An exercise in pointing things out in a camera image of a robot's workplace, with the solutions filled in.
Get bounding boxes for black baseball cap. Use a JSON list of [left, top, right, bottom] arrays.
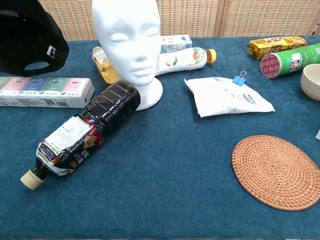
[[0, 0, 70, 78]]

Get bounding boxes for white mannequin head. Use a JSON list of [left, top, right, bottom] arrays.
[[91, 0, 164, 111]]

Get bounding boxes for blue tablecloth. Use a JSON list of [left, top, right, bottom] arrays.
[[0, 36, 320, 233]]

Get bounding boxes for dark drink bottle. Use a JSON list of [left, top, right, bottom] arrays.
[[19, 80, 142, 191]]

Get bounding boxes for white bottle orange cap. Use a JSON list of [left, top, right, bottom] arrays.
[[155, 46, 218, 77]]

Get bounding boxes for white plastic pouch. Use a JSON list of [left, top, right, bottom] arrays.
[[183, 76, 276, 118]]

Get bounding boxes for yellow liquid bottle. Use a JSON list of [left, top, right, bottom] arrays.
[[91, 46, 121, 85]]

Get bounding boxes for white milk carton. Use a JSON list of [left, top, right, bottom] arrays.
[[159, 34, 193, 55]]

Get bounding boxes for blue binder clip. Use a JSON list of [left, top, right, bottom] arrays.
[[231, 70, 248, 88]]

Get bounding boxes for woven bamboo folding screen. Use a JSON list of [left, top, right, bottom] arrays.
[[37, 0, 320, 41]]

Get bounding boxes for pocket tissue multipack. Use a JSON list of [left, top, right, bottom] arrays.
[[0, 76, 96, 109]]

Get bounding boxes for round woven rattan coaster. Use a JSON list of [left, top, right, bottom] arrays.
[[231, 134, 320, 212]]

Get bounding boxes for yellow biscuit pack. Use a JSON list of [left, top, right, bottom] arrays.
[[247, 36, 308, 61]]

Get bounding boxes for green chips can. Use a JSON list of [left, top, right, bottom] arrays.
[[260, 42, 320, 80]]

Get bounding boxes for beige bowl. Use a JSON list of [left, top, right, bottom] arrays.
[[300, 63, 320, 102]]

